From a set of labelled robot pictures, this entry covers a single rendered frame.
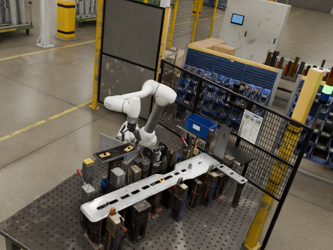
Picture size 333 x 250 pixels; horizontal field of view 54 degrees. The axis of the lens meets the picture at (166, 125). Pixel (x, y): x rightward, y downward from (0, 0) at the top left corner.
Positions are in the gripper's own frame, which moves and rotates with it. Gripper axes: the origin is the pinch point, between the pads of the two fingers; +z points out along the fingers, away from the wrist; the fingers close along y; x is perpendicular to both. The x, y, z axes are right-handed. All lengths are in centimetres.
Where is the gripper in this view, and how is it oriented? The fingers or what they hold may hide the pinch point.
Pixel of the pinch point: (129, 143)
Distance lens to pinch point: 270.5
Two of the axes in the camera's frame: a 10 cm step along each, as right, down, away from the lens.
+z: -1.5, 8.8, 4.5
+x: 4.8, -3.4, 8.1
